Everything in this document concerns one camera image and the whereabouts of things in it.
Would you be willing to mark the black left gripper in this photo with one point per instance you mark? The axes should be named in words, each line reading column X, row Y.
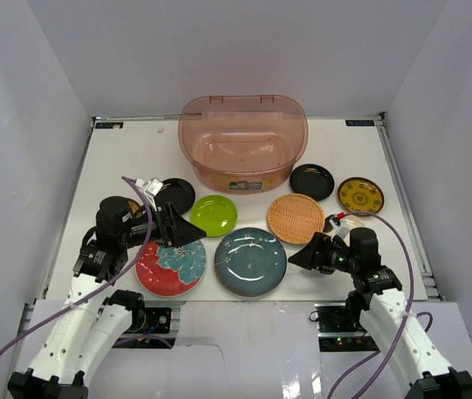
column 165, row 224

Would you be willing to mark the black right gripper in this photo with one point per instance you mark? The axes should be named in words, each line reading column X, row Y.
column 307, row 258

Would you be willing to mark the red and teal floral plate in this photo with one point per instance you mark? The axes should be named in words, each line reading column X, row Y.
column 173, row 271

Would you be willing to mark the yellow patterned plate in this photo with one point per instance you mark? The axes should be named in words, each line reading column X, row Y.
column 360, row 194
column 137, row 210

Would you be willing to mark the woven bamboo tray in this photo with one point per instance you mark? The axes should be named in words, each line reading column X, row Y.
column 295, row 218

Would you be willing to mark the dark blue ceramic plate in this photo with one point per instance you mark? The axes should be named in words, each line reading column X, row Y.
column 250, row 262

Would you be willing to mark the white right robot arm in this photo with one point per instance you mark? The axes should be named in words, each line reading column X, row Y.
column 380, row 306

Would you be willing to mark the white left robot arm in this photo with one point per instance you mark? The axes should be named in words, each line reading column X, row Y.
column 96, row 313

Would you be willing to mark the transparent pink plastic bin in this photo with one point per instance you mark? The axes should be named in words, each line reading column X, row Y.
column 243, row 145

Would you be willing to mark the black plate left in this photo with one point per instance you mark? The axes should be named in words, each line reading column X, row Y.
column 179, row 192

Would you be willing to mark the black plate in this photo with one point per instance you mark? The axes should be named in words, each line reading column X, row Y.
column 179, row 192
column 312, row 180

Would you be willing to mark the lime green plate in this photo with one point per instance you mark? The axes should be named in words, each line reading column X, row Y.
column 216, row 215

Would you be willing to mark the cream floral plate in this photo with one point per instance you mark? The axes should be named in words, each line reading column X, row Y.
column 354, row 222

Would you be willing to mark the black plate right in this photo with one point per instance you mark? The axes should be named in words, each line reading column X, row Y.
column 312, row 180

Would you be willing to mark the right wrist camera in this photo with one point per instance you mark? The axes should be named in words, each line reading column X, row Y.
column 336, row 227

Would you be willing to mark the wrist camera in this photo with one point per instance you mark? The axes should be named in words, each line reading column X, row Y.
column 336, row 227
column 149, row 187

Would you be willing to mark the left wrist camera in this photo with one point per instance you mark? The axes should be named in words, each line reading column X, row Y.
column 149, row 187

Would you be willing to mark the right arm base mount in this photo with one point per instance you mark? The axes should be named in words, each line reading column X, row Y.
column 336, row 331

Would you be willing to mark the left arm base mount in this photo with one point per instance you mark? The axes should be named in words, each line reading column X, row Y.
column 150, row 331

